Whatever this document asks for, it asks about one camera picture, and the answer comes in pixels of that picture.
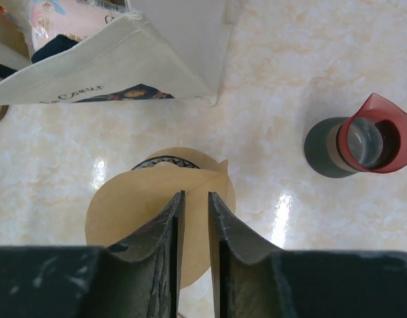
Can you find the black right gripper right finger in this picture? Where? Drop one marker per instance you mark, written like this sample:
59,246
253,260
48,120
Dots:
252,277

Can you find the beige canvas tote bag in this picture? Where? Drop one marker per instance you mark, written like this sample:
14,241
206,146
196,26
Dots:
135,51

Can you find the dark flask with red cap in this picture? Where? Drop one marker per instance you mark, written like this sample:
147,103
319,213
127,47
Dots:
373,140

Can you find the wooden dripper stand disc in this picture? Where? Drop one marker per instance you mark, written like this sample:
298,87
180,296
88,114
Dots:
201,159

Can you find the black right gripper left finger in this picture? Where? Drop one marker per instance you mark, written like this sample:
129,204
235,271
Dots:
138,276

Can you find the brown paper coffee filter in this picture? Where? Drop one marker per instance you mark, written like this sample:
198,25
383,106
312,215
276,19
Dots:
128,201

